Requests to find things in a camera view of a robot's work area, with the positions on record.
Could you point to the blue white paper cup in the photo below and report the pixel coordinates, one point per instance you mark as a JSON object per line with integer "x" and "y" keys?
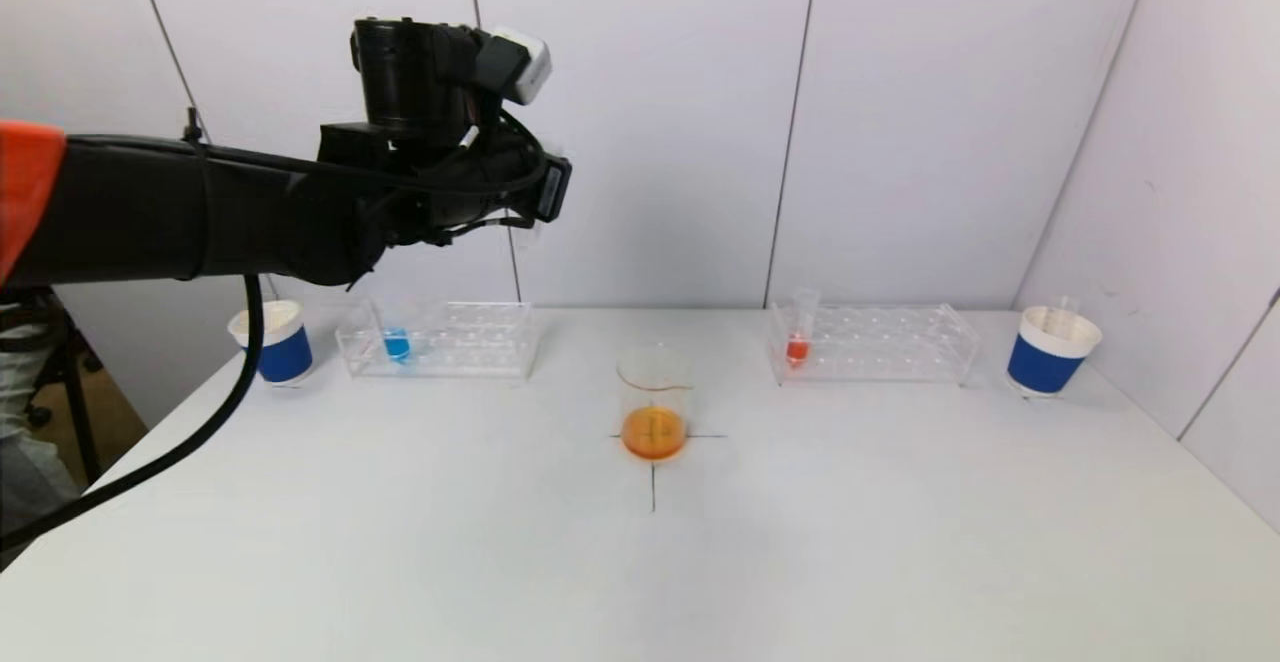
{"x": 285, "y": 357}
{"x": 1042, "y": 367}

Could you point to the clear glass beaker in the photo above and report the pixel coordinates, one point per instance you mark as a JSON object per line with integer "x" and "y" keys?
{"x": 655, "y": 434}

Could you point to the blue pigment test tube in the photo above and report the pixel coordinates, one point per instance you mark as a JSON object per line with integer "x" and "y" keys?
{"x": 397, "y": 345}

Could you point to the yellow pigment test tube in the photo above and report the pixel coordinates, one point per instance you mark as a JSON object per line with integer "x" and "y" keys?
{"x": 1066, "y": 308}

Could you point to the person in grey clothing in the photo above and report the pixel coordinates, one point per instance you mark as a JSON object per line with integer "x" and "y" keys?
{"x": 20, "y": 462}

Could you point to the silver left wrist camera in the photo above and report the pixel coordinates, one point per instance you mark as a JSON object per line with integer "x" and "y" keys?
{"x": 520, "y": 62}

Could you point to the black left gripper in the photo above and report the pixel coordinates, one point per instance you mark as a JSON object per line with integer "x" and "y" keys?
{"x": 556, "y": 191}

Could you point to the red pigment test tube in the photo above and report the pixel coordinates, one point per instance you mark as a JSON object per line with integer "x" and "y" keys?
{"x": 796, "y": 350}

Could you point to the clear acrylic test tube rack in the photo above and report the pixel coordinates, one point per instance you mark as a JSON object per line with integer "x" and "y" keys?
{"x": 470, "y": 344}
{"x": 880, "y": 344}

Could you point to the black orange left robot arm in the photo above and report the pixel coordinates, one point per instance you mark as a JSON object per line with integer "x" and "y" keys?
{"x": 200, "y": 212}

